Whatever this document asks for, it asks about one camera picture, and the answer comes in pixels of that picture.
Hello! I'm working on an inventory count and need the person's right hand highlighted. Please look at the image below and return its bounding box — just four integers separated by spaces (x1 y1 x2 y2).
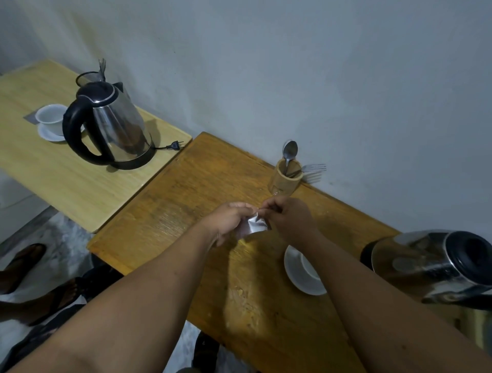
258 195 324 251

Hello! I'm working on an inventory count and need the person's left hand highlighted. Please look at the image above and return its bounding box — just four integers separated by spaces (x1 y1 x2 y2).
200 202 259 247

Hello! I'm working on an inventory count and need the silver foil sachet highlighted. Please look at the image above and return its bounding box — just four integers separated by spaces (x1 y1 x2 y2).
235 214 270 240

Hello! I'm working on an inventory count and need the person's left forearm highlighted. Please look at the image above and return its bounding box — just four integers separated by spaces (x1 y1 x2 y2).
8 222 219 373

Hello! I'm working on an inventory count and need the person's right forearm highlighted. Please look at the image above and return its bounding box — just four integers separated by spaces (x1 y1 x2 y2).
303 234 492 373

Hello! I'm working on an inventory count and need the bamboo cutlery holder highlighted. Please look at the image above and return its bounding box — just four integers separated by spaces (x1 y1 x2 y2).
268 158 304 198

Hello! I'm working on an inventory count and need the white saucer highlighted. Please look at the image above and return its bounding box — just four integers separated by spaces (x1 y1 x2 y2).
284 245 327 296
37 123 85 143

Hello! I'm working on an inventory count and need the metal fork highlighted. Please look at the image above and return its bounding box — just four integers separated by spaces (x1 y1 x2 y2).
287 164 327 180

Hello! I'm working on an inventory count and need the white cup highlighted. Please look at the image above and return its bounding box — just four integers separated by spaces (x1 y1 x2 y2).
299 252 323 283
35 104 69 137

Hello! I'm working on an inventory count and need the metal spoon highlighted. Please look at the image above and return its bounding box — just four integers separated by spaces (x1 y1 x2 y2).
282 140 299 176

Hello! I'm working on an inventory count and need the black kettle base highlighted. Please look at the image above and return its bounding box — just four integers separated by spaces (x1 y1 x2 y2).
109 144 157 171

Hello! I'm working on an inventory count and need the steel kettle with black lid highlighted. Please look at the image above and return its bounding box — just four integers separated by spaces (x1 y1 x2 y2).
360 229 492 313

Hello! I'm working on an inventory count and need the foot in dark sandal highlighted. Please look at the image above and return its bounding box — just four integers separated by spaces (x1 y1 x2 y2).
0 243 47 296
0 277 86 327

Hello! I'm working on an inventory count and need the steel kettle with black handle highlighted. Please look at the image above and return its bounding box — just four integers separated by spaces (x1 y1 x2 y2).
62 81 153 167

